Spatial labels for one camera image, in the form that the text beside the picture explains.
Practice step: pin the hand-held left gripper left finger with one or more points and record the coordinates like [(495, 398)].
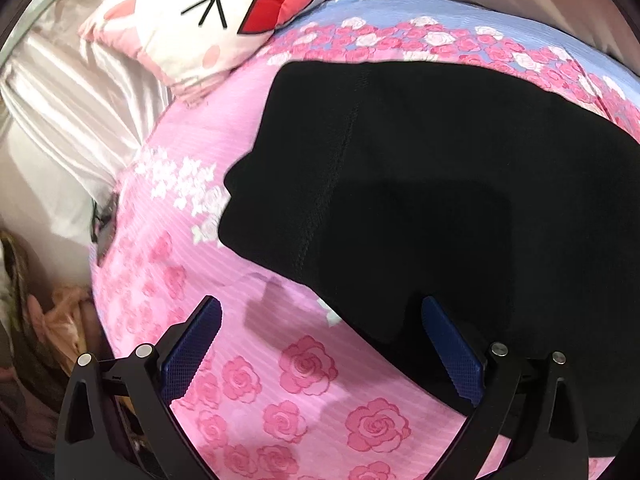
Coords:
[(192, 345)]

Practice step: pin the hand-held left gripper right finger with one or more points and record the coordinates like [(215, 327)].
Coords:
[(450, 347)]

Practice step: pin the black pants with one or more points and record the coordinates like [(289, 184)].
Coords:
[(425, 185)]

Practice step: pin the pink floral blanket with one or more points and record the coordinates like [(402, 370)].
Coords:
[(200, 270)]

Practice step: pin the pile of clothes beside bed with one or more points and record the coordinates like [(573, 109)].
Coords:
[(65, 315)]

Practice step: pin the shiny pale satin cloth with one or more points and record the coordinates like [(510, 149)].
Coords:
[(65, 110)]

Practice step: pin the white cartoon face pillow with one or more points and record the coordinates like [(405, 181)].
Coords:
[(165, 25)]

